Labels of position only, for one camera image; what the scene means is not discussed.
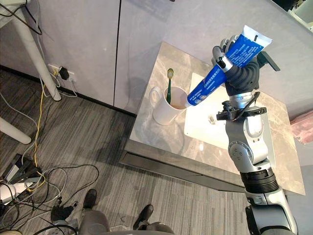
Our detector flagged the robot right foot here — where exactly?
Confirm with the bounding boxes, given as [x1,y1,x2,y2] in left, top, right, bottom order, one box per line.
[133,204,155,230]

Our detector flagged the black and white equipment box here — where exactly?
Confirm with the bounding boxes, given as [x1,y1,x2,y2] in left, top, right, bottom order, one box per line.
[0,153,43,185]

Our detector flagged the green toothbrush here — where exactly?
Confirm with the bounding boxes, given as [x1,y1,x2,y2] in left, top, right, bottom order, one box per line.
[166,68,175,103]

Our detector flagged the black hanging cable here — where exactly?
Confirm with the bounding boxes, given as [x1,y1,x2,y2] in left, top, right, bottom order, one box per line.
[0,0,43,35]

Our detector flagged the white ceramic mug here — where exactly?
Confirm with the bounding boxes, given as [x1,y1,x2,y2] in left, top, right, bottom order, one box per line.
[149,86,190,126]

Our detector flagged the white rounded device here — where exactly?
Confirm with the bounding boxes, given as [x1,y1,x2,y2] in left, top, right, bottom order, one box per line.
[0,182,26,205]

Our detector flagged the yellow cable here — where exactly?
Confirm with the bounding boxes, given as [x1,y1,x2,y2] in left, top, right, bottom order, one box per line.
[26,82,46,192]

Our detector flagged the blue toothpaste tube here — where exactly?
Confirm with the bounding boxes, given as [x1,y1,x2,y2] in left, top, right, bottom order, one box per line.
[186,24,273,109]

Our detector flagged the marble washtable counter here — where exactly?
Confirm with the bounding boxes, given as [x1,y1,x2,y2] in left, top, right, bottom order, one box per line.
[118,41,306,196]

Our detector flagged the black faucet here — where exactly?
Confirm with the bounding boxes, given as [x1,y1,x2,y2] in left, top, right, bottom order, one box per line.
[258,51,280,72]

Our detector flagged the white rectangular sink basin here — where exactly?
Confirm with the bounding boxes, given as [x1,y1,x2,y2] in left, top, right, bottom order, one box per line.
[183,72,276,172]

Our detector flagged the black connector block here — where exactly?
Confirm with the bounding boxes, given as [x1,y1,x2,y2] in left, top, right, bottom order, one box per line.
[50,201,79,224]

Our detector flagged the white wall power strip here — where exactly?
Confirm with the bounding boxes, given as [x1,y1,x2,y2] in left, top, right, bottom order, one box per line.
[47,64,78,83]

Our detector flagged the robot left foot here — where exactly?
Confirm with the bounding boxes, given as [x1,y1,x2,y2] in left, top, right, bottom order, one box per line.
[82,188,98,210]

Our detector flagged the black looped floor cable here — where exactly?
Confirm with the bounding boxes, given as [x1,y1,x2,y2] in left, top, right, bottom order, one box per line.
[43,164,100,211]

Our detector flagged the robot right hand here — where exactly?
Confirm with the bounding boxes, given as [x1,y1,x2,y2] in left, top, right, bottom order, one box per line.
[211,35,260,97]

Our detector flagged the short white table leg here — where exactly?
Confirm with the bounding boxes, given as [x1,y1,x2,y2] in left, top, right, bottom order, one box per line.
[0,116,32,145]

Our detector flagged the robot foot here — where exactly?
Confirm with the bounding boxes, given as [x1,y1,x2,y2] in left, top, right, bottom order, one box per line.
[133,204,155,230]
[82,188,98,210]

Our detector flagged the grey cable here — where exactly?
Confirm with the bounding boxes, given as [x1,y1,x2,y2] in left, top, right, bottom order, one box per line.
[0,93,41,172]

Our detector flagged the pink cloth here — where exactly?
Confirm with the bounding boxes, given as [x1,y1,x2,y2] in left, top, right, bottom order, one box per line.
[289,111,313,145]

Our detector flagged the white storage box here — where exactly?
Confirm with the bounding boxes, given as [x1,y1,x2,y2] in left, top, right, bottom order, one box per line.
[286,0,313,33]

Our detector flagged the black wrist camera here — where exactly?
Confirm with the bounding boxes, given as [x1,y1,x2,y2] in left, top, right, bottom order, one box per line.
[216,100,240,121]

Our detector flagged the long white table leg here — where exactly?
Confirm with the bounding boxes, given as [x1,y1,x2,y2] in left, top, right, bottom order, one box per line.
[6,0,62,101]

